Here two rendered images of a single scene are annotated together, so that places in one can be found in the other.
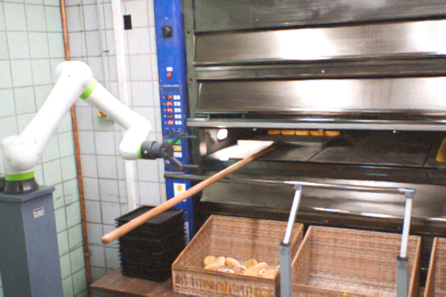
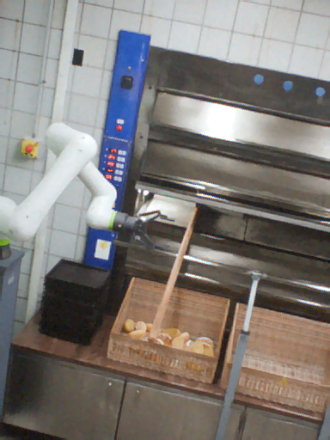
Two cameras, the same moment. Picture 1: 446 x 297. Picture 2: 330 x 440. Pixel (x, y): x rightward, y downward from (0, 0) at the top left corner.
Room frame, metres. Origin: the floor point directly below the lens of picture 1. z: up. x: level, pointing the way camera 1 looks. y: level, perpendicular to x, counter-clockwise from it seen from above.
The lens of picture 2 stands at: (-0.49, 1.21, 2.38)
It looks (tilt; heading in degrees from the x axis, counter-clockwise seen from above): 18 degrees down; 340
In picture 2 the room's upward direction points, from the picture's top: 11 degrees clockwise
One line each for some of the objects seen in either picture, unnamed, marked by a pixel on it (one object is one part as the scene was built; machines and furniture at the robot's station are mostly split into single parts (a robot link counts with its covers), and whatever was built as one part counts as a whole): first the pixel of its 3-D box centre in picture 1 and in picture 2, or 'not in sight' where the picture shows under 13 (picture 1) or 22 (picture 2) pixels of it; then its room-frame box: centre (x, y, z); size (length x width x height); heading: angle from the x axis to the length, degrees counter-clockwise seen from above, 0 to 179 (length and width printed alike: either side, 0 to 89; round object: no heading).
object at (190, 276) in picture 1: (239, 256); (170, 327); (2.65, -0.06, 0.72); 0.56 x 0.49 x 0.28; 65
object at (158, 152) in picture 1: (164, 150); (137, 226); (2.47, 0.28, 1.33); 0.09 x 0.07 x 0.08; 65
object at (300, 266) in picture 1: (353, 274); (281, 356); (2.37, -0.58, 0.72); 0.56 x 0.49 x 0.28; 65
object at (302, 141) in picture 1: (287, 138); (200, 198); (3.46, -0.42, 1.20); 0.55 x 0.36 x 0.03; 66
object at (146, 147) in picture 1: (150, 150); (121, 222); (2.50, 0.34, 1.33); 0.12 x 0.06 x 0.09; 155
